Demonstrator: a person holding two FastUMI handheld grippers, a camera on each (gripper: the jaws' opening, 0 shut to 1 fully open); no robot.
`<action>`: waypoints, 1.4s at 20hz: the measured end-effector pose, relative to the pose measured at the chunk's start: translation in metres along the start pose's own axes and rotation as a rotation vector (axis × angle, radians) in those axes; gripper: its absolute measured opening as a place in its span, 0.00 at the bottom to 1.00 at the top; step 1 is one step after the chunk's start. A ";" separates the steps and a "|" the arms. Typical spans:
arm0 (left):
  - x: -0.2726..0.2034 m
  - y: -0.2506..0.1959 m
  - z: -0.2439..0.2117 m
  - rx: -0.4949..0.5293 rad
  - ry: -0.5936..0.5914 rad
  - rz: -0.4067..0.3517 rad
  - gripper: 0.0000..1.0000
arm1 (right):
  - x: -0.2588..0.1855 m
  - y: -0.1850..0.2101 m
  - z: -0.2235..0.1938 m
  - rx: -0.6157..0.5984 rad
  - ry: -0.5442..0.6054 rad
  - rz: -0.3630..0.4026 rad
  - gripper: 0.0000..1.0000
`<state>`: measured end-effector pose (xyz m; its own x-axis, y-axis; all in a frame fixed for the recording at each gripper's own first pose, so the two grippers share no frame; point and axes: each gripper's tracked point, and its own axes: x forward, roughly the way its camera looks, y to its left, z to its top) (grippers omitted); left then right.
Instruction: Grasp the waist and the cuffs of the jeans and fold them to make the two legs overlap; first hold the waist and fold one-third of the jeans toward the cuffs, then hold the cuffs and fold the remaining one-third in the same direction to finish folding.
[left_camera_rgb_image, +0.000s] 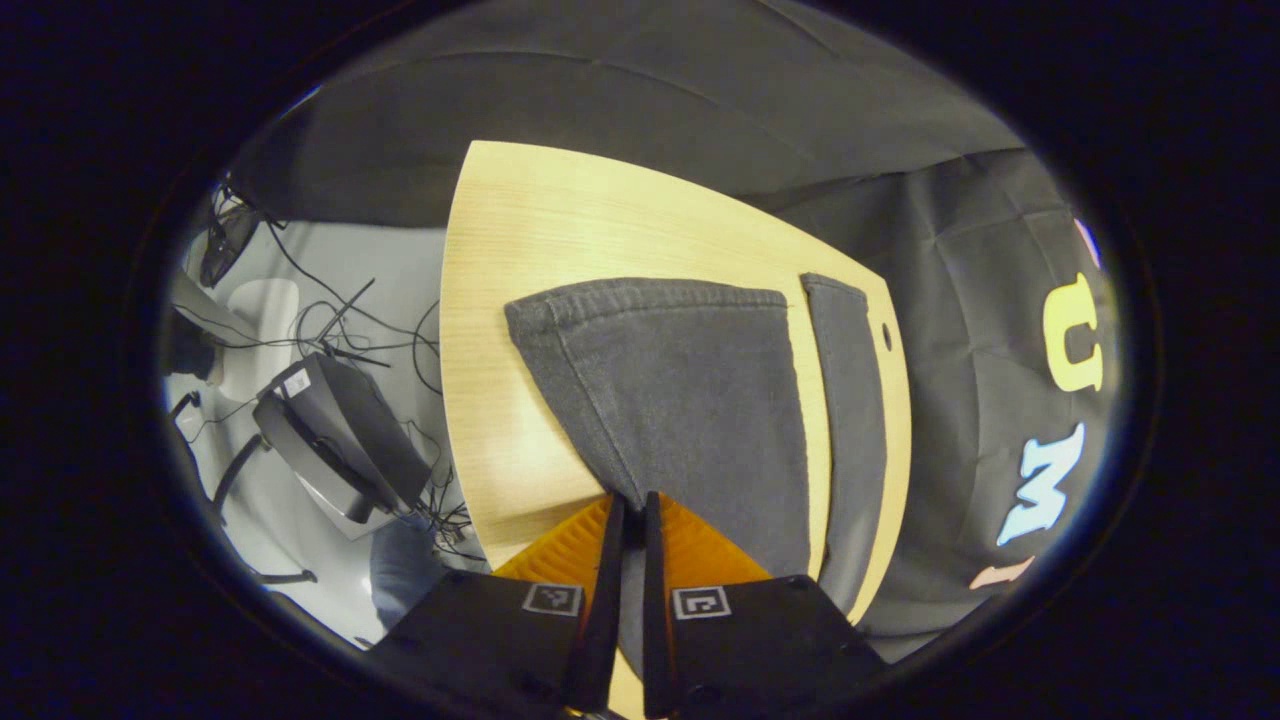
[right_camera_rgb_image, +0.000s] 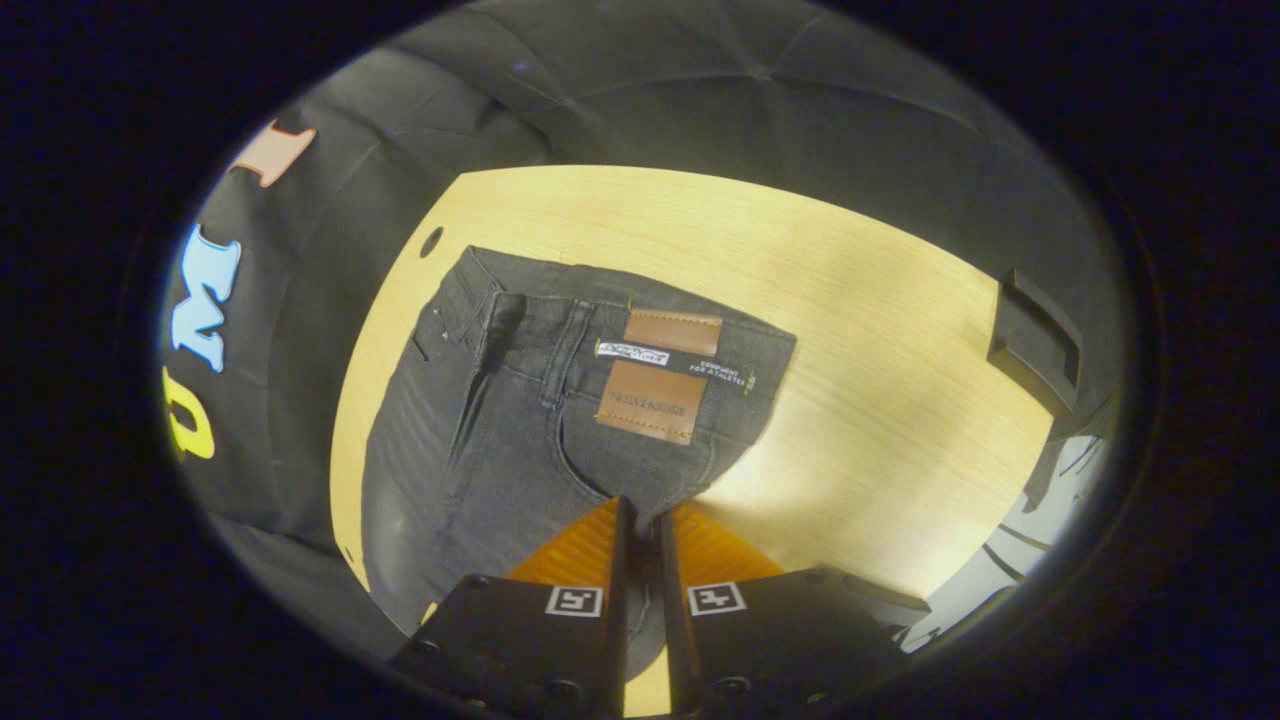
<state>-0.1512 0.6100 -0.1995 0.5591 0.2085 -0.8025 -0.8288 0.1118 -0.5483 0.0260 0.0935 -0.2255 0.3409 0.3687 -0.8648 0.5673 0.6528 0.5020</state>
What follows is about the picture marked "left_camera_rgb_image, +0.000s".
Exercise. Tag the dark grey computer case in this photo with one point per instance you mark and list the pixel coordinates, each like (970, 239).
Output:
(350, 430)

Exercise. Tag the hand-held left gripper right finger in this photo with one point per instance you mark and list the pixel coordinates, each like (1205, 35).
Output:
(652, 600)

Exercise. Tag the black backdrop cloth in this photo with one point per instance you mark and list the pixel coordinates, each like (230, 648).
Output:
(960, 300)

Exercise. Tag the black chair base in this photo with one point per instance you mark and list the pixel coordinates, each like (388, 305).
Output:
(232, 470)

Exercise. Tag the person's leg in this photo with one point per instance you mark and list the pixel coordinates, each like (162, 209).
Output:
(405, 575)

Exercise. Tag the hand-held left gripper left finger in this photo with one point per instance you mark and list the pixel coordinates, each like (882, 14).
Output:
(608, 600)

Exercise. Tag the white plastic stool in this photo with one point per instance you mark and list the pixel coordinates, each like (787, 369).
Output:
(262, 330)

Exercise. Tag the dark grey jeans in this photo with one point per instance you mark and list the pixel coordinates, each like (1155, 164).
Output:
(690, 400)

